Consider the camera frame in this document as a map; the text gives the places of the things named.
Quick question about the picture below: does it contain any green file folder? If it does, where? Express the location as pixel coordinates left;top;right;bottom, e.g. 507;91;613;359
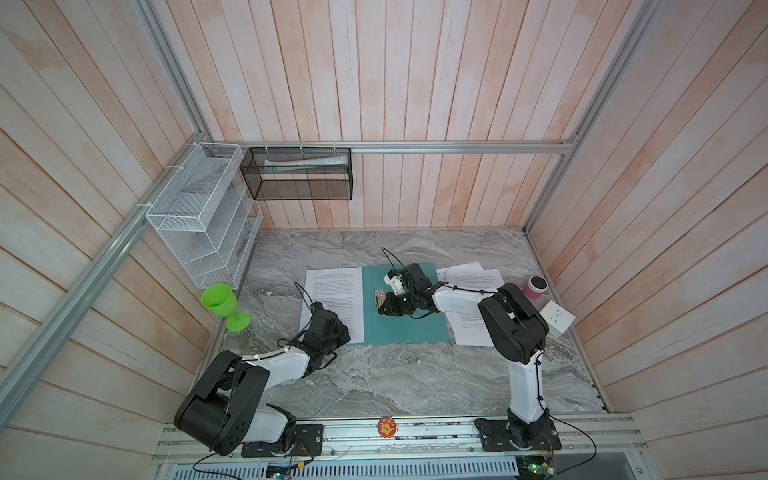
359;262;451;346

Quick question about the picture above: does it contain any printed paper sheet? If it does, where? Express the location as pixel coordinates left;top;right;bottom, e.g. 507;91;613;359
303;267;364;344

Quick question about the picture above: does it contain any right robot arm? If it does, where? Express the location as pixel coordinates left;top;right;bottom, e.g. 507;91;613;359
377;263;554;450

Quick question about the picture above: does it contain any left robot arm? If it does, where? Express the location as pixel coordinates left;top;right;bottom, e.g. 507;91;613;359
174;302;351;456

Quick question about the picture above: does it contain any metal folder clip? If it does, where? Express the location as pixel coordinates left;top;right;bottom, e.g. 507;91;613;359
375;289;387;313

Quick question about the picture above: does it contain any printed paper stack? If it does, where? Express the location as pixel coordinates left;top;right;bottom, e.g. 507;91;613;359
437;262;504;347

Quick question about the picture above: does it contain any green plastic goblet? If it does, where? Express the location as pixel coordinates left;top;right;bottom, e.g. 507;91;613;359
201;283;250;333

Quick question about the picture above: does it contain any pink cylindrical speaker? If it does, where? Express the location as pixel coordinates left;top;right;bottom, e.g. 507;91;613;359
523;275;549;300

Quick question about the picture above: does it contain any white power socket cube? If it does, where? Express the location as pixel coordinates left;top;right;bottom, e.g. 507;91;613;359
540;300;575;338

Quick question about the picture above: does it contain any black mesh basket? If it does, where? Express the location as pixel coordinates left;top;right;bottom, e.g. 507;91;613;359
240;146;354;201

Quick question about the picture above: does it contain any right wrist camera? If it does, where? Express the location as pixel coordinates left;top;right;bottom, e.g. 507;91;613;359
384;270;406;295

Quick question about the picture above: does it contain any left camera cable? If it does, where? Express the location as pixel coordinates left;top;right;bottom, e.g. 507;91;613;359
292;280;316;313

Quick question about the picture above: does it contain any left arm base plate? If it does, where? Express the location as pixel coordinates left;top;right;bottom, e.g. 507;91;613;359
241;423;324;459

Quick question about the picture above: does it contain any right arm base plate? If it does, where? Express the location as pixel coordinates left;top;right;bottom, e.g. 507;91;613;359
474;417;562;452

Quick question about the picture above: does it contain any white wire mesh shelf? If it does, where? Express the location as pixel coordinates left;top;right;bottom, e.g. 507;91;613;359
146;143;263;290

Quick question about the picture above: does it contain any aluminium front rail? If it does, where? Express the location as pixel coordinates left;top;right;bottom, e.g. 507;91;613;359
149;412;652;466

